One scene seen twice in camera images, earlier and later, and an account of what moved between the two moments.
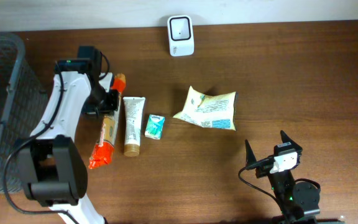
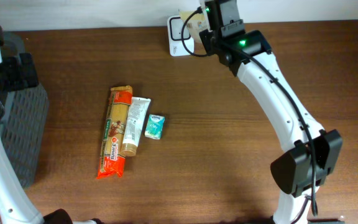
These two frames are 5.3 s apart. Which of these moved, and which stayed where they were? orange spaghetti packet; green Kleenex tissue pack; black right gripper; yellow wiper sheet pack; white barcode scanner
Moved: yellow wiper sheet pack; orange spaghetti packet; black right gripper
Stayed: green Kleenex tissue pack; white barcode scanner
